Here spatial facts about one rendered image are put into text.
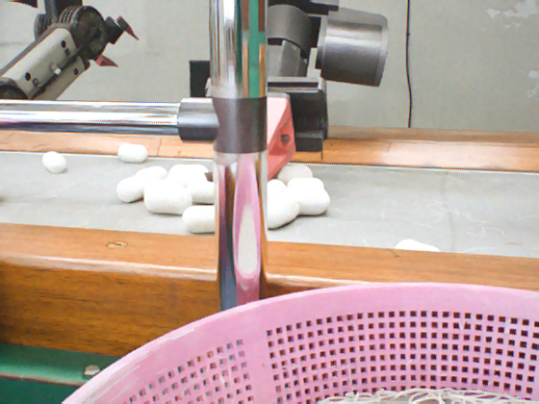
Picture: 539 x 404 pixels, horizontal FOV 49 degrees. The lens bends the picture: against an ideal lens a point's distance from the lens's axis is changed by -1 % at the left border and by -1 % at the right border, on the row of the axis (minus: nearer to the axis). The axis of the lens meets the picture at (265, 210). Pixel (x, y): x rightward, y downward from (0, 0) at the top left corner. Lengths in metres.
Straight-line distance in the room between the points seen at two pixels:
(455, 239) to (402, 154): 0.23
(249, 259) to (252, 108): 0.06
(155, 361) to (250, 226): 0.07
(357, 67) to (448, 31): 1.97
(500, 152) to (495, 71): 1.91
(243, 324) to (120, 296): 0.09
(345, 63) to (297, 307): 0.35
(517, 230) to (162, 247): 0.26
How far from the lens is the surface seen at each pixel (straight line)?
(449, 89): 2.54
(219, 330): 0.23
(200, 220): 0.41
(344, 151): 0.64
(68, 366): 0.32
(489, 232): 0.45
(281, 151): 0.52
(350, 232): 0.42
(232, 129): 0.24
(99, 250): 0.33
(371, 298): 0.26
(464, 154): 0.64
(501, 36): 2.55
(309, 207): 0.45
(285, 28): 0.57
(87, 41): 1.27
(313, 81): 0.50
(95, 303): 0.32
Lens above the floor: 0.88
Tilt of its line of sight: 17 degrees down
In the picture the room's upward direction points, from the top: straight up
